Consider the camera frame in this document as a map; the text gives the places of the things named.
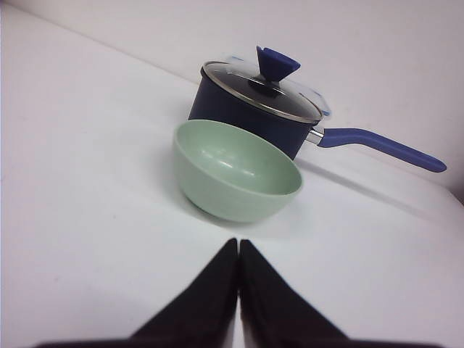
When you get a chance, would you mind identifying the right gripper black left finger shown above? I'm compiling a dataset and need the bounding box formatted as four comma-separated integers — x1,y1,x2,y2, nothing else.
132,239,239,347

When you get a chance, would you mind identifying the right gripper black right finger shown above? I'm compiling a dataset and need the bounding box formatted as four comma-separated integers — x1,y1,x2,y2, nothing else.
239,239,348,347

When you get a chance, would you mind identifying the green bowl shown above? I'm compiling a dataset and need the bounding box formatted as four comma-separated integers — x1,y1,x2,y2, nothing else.
173,120,303,223

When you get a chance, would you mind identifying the dark blue saucepan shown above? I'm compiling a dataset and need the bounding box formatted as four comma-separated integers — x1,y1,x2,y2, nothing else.
188,70,447,173

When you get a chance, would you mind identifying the clear container blue rim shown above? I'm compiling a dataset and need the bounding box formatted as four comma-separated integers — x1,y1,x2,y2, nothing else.
225,56,331,117

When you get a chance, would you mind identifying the glass lid blue knob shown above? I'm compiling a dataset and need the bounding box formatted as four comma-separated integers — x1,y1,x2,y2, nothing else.
202,46,324,125

